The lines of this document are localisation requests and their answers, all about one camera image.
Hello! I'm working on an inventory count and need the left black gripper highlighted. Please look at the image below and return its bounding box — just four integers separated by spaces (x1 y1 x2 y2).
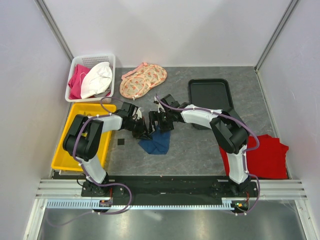
124 116 152 141

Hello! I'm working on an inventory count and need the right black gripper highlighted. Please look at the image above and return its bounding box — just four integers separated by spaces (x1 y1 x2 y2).
148 110 175 135

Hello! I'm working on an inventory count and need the blue paper napkin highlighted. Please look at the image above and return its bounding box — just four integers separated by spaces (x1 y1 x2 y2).
138 126 171 155

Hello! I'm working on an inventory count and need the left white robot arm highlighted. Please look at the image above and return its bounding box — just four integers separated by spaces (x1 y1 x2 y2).
62 102 151 197

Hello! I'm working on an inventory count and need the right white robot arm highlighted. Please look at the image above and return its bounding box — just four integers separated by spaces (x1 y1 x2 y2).
149 94 249 197

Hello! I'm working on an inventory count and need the small black square marker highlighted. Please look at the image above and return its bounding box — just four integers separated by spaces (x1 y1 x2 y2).
117 138 125 146

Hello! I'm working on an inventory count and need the patterned peach oven mitt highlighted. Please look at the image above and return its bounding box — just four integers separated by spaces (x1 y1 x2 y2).
119 62 168 100

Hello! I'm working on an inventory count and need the black plastic tray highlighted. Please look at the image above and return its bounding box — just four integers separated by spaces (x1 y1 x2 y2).
187 78 236 130

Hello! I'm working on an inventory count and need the white cloth cap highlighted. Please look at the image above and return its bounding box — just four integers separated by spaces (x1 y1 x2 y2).
80 61 113 99

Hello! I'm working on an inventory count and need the white perforated basket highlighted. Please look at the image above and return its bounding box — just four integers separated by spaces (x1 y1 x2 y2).
65 53 116 102

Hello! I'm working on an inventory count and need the pink cloth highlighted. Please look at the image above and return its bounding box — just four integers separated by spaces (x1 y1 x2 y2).
68 64 91 100

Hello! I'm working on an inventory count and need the yellow plastic bin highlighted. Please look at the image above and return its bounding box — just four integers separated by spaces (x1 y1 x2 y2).
51 103 112 173

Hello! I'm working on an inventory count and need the red folded cloth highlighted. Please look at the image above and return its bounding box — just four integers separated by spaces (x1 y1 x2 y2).
219 134 289 184

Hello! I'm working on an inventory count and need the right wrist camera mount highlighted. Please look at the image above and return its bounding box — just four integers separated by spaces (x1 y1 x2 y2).
153 98 165 113

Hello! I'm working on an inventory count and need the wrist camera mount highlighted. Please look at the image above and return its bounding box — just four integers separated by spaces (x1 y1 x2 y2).
153 98 165 113
133 107 143 121

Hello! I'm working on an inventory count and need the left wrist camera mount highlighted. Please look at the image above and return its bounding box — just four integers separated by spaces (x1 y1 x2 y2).
133 107 143 121

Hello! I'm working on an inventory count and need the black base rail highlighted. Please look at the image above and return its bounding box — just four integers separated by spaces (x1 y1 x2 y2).
81 174 260 201

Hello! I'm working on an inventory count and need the white toothed cable duct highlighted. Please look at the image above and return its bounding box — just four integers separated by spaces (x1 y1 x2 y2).
46 199 236 211

